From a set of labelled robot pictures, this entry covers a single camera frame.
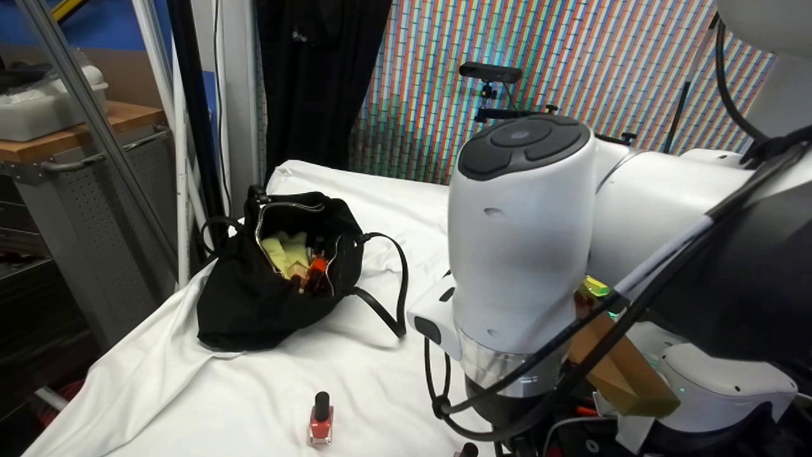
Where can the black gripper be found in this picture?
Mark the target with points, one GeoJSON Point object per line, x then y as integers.
{"type": "Point", "coordinates": [515, 422]}

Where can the pale pink nail polish bottle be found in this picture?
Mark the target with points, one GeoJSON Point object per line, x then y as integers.
{"type": "Point", "coordinates": [468, 451]}

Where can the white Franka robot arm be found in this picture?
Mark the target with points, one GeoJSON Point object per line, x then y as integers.
{"type": "Point", "coordinates": [515, 238]}

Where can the yellow emergency stop button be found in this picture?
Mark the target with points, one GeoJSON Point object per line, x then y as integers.
{"type": "Point", "coordinates": [596, 288]}

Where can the yellow cloth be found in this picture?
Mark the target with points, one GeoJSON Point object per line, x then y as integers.
{"type": "Point", "coordinates": [282, 256]}

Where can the white tablecloth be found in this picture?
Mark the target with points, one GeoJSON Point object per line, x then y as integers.
{"type": "Point", "coordinates": [169, 398]}

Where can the black vertical pole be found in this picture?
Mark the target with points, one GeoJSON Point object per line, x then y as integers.
{"type": "Point", "coordinates": [194, 128]}

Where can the grey cabinet with wooden top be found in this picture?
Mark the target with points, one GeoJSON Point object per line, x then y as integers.
{"type": "Point", "coordinates": [85, 220]}

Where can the white plastic bin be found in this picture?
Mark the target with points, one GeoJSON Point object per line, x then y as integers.
{"type": "Point", "coordinates": [41, 111]}

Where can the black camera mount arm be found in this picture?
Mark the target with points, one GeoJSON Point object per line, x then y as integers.
{"type": "Point", "coordinates": [508, 112]}

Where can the black stereo camera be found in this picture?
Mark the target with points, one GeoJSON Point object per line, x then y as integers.
{"type": "Point", "coordinates": [491, 72]}

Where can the aluminium frame post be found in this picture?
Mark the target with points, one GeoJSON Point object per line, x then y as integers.
{"type": "Point", "coordinates": [85, 111]}

